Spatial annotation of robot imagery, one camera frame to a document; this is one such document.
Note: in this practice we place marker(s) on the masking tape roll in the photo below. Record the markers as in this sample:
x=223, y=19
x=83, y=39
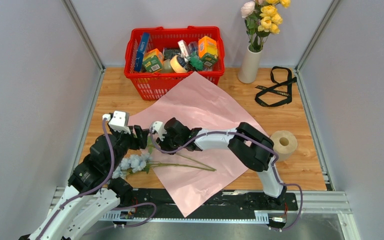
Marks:
x=178, y=64

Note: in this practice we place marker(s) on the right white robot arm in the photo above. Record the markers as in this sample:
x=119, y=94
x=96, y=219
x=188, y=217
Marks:
x=253, y=148

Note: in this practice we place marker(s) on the blue flower stem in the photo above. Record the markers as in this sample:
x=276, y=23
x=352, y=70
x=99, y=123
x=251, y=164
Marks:
x=144, y=162

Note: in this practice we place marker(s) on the black printed ribbon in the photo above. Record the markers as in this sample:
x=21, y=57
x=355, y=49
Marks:
x=283, y=89

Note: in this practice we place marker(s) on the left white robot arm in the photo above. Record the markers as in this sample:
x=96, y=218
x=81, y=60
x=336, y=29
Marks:
x=92, y=190

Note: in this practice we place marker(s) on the yellow flower stem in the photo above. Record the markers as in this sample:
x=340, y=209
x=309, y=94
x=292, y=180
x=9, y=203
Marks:
x=264, y=21

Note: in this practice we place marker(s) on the beige cylindrical vase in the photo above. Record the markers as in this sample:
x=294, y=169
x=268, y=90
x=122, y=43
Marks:
x=249, y=66

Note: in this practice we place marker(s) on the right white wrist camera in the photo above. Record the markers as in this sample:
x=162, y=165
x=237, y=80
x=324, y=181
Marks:
x=157, y=127

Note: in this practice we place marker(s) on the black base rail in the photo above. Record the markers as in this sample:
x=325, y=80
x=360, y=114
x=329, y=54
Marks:
x=225, y=205

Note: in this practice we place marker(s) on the green plastic item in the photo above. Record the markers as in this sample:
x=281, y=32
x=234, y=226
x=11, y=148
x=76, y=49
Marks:
x=196, y=63

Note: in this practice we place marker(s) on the white packet in basket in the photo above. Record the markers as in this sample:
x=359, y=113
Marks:
x=184, y=49

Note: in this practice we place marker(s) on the purple pink wrapping paper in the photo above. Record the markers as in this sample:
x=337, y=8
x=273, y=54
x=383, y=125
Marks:
x=196, y=103

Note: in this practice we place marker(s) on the green yellow box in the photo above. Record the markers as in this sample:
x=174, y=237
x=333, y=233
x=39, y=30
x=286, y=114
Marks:
x=153, y=61

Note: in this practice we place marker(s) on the pink white flower stem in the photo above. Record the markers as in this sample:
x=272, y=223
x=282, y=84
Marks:
x=249, y=14

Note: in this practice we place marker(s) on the blue box in basket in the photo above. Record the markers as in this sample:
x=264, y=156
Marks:
x=141, y=51

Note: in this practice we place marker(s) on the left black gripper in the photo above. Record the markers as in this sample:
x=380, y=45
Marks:
x=137, y=143

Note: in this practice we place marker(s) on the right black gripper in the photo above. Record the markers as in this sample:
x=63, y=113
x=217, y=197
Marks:
x=164, y=144

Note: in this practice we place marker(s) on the orange green box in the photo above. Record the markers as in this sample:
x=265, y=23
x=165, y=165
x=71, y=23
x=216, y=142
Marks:
x=208, y=51

